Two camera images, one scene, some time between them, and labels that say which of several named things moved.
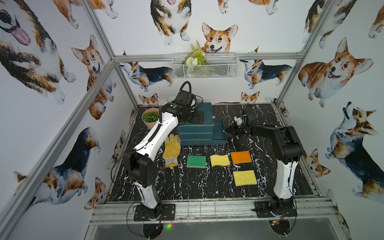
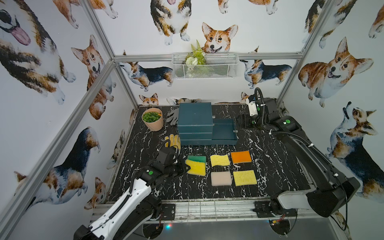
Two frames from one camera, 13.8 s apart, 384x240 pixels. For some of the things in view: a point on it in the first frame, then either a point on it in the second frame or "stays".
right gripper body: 238,130 -> 253,121
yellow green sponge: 219,160 stays
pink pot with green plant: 150,116 stays
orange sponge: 241,157 stays
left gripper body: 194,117 -> 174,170
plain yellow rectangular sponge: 245,178 stays
